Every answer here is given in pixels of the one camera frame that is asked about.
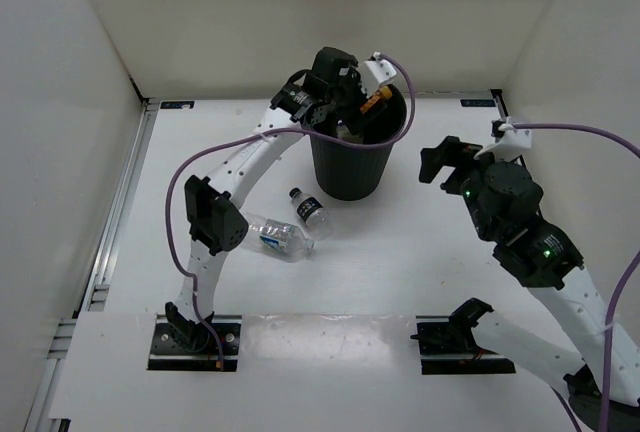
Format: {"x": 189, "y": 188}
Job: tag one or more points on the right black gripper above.
{"x": 450, "y": 153}

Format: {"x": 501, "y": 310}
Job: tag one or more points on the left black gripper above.
{"x": 354, "y": 119}

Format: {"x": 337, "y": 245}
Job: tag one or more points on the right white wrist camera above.
{"x": 511, "y": 140}

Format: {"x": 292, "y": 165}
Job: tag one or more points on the aluminium frame rail left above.
{"x": 102, "y": 266}

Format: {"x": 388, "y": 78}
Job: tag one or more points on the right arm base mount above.
{"x": 448, "y": 350}

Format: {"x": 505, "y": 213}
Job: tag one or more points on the aluminium frame rail front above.
{"x": 39, "y": 416}

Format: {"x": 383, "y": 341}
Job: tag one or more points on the small black label bottle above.
{"x": 311, "y": 212}

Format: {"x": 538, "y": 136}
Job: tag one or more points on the clear crushed water bottle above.
{"x": 279, "y": 238}

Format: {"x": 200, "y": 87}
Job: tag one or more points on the orange juice bottle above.
{"x": 381, "y": 95}

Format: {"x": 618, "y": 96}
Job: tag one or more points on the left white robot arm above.
{"x": 213, "y": 203}

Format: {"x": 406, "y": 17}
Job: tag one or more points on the aluminium frame rail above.
{"x": 102, "y": 266}
{"x": 39, "y": 416}

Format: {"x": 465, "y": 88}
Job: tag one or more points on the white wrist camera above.
{"x": 511, "y": 140}
{"x": 376, "y": 72}

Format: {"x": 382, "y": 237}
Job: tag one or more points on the tall clear white-label bottle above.
{"x": 344, "y": 134}

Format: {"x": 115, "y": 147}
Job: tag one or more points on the black ribbed waste bin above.
{"x": 350, "y": 174}

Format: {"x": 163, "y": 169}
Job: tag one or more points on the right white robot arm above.
{"x": 599, "y": 379}

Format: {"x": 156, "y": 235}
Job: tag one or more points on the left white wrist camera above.
{"x": 376, "y": 72}

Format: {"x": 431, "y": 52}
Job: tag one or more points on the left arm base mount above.
{"x": 172, "y": 351}

